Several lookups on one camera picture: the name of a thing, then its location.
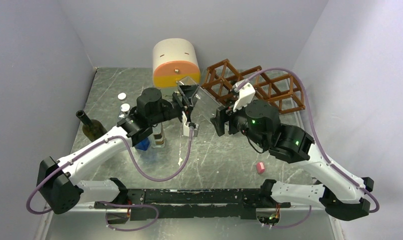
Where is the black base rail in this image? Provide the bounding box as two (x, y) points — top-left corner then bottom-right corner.
(113, 188), (291, 221)

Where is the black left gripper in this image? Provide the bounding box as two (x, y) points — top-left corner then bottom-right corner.
(149, 85), (200, 126)

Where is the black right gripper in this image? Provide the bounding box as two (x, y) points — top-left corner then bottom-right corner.
(210, 96), (268, 149)

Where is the dark green wine bottle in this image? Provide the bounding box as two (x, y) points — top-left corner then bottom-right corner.
(75, 110), (108, 142)

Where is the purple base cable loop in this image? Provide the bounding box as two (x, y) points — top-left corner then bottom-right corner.
(105, 202), (161, 232)

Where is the pink eraser block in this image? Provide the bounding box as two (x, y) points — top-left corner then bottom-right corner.
(256, 162), (266, 175)

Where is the white bottle cap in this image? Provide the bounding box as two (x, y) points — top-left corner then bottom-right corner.
(117, 92), (127, 101)

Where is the blue square glass bottle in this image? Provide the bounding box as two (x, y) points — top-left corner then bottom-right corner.
(134, 137), (151, 151)

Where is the dark labelled wine bottle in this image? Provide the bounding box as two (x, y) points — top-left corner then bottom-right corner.
(225, 96), (239, 107)

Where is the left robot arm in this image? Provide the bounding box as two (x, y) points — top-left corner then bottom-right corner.
(35, 84), (200, 215)

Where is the cream orange drawer cabinet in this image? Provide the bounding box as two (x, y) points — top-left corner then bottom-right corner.
(152, 38), (201, 88)

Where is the white round bottle stopper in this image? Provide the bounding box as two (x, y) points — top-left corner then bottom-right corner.
(118, 103), (131, 120)

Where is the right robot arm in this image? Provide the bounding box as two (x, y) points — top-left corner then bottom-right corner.
(210, 100), (380, 221)

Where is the clear labelled liquor bottle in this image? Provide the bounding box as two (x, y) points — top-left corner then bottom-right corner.
(152, 123), (166, 148)

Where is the clear glass bottle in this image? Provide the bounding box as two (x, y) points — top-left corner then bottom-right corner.
(176, 76), (223, 122)

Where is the brown wooden wine rack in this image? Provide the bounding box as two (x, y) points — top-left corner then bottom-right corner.
(201, 59), (306, 115)

